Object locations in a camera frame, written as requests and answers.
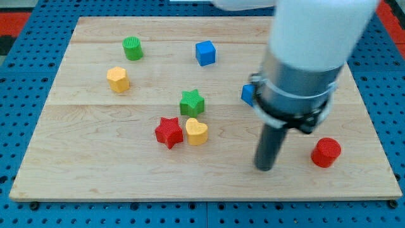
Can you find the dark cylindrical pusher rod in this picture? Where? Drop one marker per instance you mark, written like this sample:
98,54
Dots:
268,147

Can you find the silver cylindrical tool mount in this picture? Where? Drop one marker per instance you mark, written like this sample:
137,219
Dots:
287,97

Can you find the blue block behind arm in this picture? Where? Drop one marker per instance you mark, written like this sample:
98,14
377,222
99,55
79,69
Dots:
247,94

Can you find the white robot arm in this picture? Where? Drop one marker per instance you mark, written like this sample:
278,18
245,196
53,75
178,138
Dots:
309,43

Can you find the green star block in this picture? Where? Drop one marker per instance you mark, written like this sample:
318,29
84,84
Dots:
191,103

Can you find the red star block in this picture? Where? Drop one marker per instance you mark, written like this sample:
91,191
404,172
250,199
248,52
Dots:
169,132

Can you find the red cylinder block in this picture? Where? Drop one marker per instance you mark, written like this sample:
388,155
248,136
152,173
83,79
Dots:
326,151

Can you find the yellow heart block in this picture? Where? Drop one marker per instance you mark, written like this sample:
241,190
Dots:
197,132

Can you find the blue cube block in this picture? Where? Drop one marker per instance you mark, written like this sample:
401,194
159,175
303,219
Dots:
205,53

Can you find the wooden board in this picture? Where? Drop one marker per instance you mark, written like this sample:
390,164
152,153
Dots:
94,144

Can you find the green cylinder block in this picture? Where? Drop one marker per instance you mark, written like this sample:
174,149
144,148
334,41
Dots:
132,48

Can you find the yellow hexagon block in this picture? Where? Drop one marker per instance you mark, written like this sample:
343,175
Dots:
117,79

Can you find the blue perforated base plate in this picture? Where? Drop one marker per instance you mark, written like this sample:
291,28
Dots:
31,65

